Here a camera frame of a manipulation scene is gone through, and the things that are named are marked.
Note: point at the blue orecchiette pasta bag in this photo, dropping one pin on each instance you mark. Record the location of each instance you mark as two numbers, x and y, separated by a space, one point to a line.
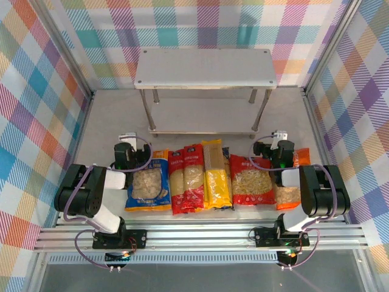
149 182

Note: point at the dark blue spaghetti bag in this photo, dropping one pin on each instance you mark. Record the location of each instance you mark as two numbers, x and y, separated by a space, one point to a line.
227 158

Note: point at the red spaghetti bag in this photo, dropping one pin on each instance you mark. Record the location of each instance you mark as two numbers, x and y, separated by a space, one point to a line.
193 179
177 182

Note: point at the yellow pasta bag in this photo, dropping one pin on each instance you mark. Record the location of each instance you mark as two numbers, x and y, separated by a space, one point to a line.
217 188

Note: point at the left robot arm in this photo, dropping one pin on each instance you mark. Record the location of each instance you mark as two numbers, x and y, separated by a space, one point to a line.
79 194

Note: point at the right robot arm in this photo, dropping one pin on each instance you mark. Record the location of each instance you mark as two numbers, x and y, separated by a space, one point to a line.
322 194

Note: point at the orange pasta bag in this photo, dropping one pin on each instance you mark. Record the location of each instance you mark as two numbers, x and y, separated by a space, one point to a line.
287 197

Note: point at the grey two-tier metal shelf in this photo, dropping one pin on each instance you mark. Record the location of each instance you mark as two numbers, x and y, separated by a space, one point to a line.
206 68

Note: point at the red macaroni bag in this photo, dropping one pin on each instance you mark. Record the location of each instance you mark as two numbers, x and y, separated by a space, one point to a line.
250 182

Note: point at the small circuit board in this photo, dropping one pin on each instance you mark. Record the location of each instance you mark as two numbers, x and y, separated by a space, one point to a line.
287 258
117 258

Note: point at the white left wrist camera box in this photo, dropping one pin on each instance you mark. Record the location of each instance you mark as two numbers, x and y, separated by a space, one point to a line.
129 135

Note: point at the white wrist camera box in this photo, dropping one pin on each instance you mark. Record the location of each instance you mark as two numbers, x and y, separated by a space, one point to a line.
129 135
279 135

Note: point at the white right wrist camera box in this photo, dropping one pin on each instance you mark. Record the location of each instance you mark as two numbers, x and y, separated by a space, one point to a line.
279 135

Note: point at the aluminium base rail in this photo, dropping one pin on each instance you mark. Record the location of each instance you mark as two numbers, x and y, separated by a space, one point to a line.
197 235

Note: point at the aluminium corner post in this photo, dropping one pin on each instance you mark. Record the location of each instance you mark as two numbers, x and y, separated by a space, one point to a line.
331 45
65 50

